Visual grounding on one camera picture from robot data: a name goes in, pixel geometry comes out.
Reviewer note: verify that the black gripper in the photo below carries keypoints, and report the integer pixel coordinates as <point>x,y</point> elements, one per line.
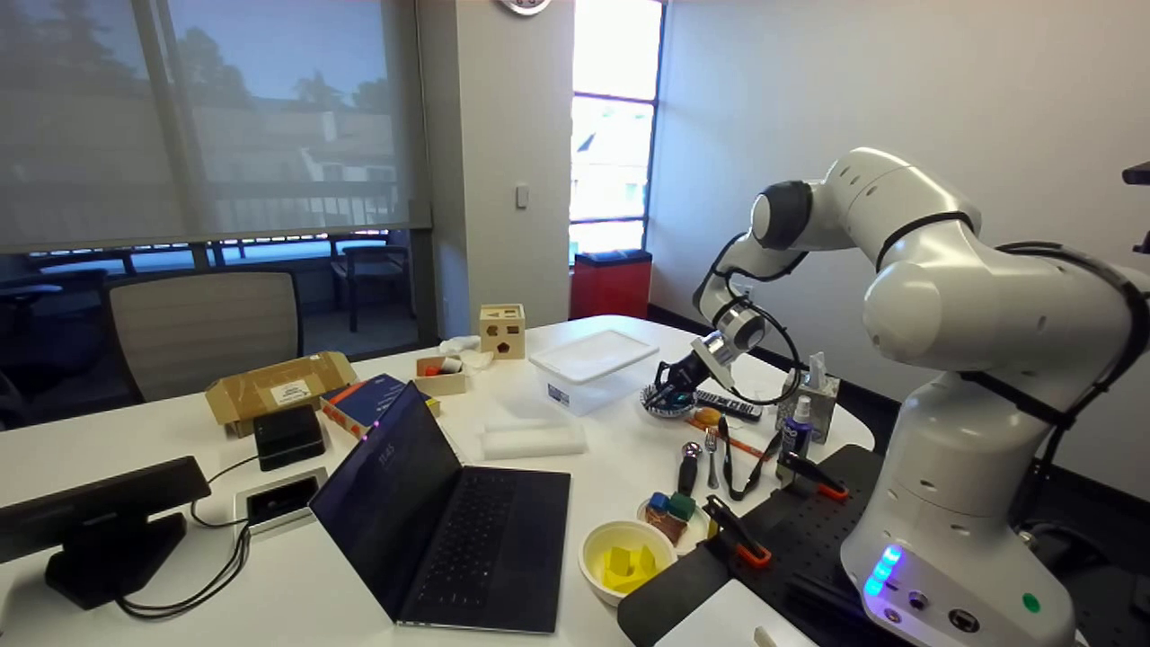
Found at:
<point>692,371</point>

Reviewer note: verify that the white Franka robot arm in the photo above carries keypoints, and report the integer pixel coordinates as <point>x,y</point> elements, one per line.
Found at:
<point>984,362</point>

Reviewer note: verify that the small blue bowl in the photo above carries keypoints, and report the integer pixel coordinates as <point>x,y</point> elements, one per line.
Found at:
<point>653,415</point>

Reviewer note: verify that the yellow bowl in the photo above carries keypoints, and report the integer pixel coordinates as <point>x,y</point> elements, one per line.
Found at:
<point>628,562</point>

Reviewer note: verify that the orange plastic tool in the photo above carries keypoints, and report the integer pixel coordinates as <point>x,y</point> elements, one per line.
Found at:
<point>705,420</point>

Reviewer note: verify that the black marker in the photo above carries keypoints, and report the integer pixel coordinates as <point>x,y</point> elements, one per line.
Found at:
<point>687,470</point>

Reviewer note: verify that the clear plastic lidded container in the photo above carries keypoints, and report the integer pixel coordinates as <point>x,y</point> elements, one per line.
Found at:
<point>596,362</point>

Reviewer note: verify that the plate with coloured blocks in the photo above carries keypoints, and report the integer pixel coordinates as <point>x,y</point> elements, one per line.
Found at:
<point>671,511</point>

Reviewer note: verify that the red bin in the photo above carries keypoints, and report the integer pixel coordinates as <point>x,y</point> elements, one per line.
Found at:
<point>610,287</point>

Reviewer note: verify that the spray bottle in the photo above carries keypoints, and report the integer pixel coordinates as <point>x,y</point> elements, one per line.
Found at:
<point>795,441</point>

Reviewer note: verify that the grey tissue box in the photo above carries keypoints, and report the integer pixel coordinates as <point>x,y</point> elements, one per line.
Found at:
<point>819,408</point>

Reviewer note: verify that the black orange clamp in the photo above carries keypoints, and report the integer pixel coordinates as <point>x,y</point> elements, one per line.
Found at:
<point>740,533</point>
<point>819,476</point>

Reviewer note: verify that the wooden shape sorter cube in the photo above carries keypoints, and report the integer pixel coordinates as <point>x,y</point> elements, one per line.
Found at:
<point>501,330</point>

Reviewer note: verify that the black mat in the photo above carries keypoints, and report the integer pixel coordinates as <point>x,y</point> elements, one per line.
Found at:
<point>653,579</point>

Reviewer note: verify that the black Dell laptop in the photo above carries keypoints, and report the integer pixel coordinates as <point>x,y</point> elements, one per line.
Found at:
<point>481,540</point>

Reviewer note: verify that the blue orange book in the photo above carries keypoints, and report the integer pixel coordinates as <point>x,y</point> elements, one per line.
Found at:
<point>363,400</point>

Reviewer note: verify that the small black box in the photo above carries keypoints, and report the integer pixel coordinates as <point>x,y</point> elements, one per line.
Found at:
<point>290,435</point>

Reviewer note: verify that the cardboard box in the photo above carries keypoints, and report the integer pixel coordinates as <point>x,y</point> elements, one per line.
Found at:
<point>280,391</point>

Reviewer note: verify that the beige office chair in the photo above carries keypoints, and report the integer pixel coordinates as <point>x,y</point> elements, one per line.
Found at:
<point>203,330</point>

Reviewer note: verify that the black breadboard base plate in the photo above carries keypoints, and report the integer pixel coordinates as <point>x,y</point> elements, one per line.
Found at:
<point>814,540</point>

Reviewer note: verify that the white light switch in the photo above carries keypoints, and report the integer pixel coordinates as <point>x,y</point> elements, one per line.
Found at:
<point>521,198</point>

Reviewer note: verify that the wall clock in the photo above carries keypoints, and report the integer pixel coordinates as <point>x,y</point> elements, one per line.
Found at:
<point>526,4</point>

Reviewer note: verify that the black camera on stand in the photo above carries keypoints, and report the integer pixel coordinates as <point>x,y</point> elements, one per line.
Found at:
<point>94,525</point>

